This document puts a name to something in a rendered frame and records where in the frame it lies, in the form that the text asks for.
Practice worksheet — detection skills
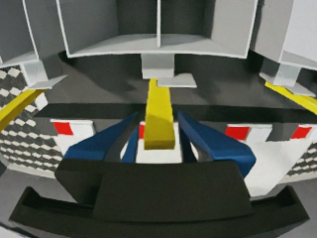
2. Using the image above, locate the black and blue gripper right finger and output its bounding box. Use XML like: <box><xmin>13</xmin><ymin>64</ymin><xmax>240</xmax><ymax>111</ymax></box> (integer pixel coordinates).
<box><xmin>177</xmin><ymin>111</ymin><xmax>257</xmax><ymax>179</ymax></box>

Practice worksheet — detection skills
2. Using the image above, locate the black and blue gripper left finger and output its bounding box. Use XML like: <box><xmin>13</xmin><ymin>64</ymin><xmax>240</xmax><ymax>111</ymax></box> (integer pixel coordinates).
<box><xmin>62</xmin><ymin>111</ymin><xmax>141</xmax><ymax>163</ymax></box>

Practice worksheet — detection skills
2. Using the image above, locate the grey open-top box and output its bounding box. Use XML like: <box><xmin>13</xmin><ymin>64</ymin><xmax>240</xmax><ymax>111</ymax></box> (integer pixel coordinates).
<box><xmin>56</xmin><ymin>0</ymin><xmax>258</xmax><ymax>150</ymax></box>
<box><xmin>0</xmin><ymin>0</ymin><xmax>69</xmax><ymax>133</ymax></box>
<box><xmin>249</xmin><ymin>0</ymin><xmax>317</xmax><ymax>114</ymax></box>

